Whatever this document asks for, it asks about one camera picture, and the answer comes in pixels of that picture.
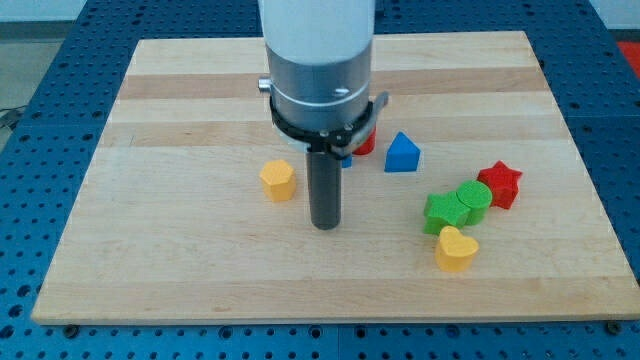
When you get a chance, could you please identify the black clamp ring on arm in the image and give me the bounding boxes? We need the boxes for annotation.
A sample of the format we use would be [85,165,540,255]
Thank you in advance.
[268,91,390,160]

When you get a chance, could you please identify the yellow hexagon block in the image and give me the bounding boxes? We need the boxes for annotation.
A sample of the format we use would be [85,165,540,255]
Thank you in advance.
[259,159,296,202]

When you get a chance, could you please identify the green star block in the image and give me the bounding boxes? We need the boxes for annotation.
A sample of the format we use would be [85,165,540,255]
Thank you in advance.
[423,191,471,235]

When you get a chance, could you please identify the red block behind arm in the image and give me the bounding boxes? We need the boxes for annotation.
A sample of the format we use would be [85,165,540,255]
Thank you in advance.
[353,127,377,156]

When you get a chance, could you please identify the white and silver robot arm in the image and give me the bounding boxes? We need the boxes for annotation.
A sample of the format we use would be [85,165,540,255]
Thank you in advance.
[258,0,376,131]

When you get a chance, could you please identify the small blue block behind rod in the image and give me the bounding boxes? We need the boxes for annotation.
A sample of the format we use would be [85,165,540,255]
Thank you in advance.
[342,156,352,168]

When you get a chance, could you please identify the yellow heart block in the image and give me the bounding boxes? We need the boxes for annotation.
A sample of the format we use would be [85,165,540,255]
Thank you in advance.
[434,226,480,272]

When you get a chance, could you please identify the red star block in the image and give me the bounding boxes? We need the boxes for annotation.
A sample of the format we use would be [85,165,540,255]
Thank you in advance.
[477,160,523,210]

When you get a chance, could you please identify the blue triangle block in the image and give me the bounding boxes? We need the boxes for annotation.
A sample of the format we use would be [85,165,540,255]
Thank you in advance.
[384,132,421,173]

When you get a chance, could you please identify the green cylinder block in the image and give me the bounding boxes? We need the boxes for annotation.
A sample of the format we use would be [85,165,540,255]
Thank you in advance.
[456,180,493,225]

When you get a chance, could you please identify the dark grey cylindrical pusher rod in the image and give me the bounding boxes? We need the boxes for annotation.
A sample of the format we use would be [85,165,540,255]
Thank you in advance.
[306,152,342,230]

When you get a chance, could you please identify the wooden board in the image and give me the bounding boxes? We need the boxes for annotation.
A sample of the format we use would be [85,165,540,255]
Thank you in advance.
[32,31,639,325]

